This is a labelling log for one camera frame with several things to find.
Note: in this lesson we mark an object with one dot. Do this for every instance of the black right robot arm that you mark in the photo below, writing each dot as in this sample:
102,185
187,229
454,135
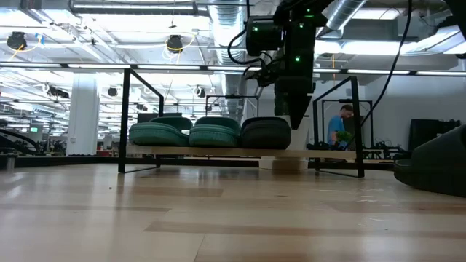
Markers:
302,11

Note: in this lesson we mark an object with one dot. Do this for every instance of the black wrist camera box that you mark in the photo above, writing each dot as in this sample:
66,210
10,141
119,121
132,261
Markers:
264,36

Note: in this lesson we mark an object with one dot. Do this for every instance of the black frame wooden board shelf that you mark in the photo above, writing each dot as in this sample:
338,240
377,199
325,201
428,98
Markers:
218,151

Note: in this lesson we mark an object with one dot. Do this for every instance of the person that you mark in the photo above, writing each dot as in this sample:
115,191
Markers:
336,125

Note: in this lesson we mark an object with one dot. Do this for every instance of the black monitor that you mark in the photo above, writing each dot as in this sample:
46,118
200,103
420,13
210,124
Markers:
429,134

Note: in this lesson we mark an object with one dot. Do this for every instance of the dark grey rubber slide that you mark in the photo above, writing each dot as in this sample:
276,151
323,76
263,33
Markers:
265,132
437,163

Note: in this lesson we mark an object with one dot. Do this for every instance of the black ceiling spotlight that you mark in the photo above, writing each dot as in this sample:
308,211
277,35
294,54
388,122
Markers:
175,44
16,40

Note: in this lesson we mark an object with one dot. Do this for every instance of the silver ribbed ceiling duct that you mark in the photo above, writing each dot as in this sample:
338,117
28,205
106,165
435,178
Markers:
342,14
229,32

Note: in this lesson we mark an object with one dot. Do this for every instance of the long linear ceiling light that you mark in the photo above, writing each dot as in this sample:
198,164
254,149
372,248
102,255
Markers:
98,66

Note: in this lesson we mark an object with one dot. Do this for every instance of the green rubber slide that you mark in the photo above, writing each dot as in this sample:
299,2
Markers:
156,134
213,134

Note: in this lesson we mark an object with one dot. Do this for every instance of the small green plant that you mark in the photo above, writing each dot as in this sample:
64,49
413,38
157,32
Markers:
344,137

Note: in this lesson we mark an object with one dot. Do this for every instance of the white round column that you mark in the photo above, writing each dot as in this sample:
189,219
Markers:
83,116

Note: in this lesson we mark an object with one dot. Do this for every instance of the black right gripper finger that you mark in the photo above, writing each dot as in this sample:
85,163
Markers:
298,109

